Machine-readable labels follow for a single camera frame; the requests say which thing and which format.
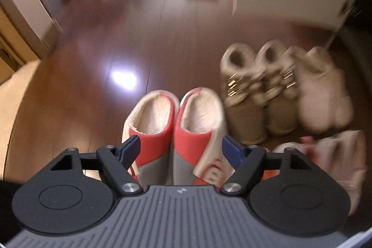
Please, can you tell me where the door frame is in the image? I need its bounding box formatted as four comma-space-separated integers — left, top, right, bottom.
0, 0, 64, 74

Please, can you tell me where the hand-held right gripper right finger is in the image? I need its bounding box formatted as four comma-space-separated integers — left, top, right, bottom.
220, 135, 317, 196

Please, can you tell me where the brown fur-lined buckle shoe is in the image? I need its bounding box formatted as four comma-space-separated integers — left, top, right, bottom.
256, 40, 300, 136
219, 43, 269, 145

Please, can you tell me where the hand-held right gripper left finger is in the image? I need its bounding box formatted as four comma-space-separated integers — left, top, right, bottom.
49, 135, 144, 196

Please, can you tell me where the beige quilted slipper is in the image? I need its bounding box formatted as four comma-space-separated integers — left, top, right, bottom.
291, 46, 340, 134
328, 68, 354, 128

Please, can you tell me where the dark shoe cabinet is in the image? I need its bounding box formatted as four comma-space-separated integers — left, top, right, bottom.
327, 0, 372, 83

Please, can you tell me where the red white monkey-print slipper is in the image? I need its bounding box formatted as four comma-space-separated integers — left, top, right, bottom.
120, 90, 180, 186
171, 87, 242, 187

